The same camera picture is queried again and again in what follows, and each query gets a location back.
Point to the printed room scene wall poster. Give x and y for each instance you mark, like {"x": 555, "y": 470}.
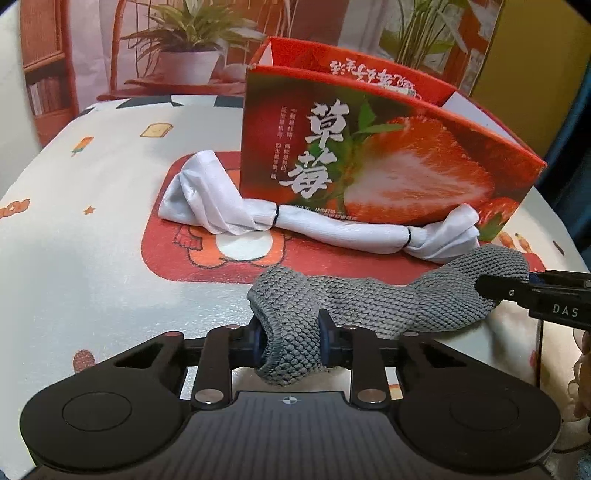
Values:
{"x": 323, "y": 23}

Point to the white cloth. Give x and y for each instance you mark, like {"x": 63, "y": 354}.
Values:
{"x": 346, "y": 235}

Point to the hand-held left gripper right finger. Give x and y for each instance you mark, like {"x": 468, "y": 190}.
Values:
{"x": 325, "y": 344}

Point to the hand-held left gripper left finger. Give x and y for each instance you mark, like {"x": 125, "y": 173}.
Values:
{"x": 254, "y": 345}

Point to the black elastic band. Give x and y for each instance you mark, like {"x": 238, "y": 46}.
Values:
{"x": 276, "y": 216}
{"x": 409, "y": 235}

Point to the red strawberry print cardboard box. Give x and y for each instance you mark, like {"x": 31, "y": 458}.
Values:
{"x": 415, "y": 170}

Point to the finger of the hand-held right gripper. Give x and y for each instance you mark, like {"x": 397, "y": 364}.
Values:
{"x": 501, "y": 286}

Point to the white cartoon print table mat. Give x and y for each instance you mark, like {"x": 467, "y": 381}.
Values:
{"x": 92, "y": 258}

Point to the person's right hand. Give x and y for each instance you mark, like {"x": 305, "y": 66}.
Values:
{"x": 582, "y": 374}

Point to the grey knitted sleeve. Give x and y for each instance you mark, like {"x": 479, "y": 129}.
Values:
{"x": 369, "y": 300}

